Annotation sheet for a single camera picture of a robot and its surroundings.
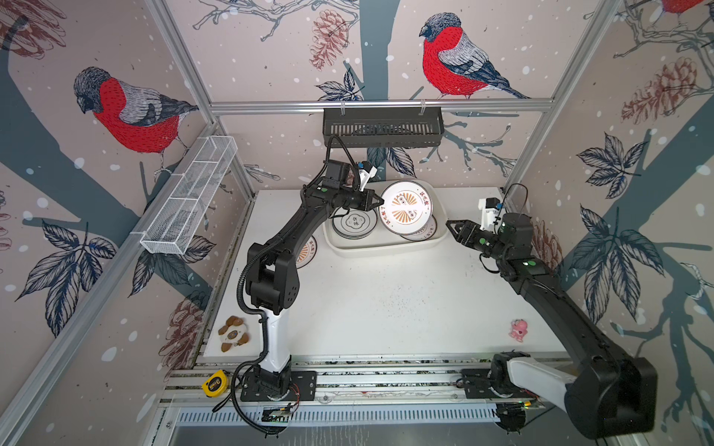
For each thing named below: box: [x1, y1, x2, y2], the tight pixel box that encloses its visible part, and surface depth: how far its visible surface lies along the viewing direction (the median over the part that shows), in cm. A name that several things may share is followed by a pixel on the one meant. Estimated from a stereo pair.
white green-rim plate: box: [331, 208, 379, 240], surface depth 109 cm
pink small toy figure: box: [508, 318, 529, 343], surface depth 83 cm
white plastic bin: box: [322, 179, 450, 258], surface depth 90 cm
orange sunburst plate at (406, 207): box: [379, 180, 433, 236], surface depth 89 cm
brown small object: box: [217, 314, 250, 353], surface depth 81 cm
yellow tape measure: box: [201, 369, 228, 398], surface depth 74 cm
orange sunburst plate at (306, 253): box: [295, 235, 318, 270], surface depth 102 cm
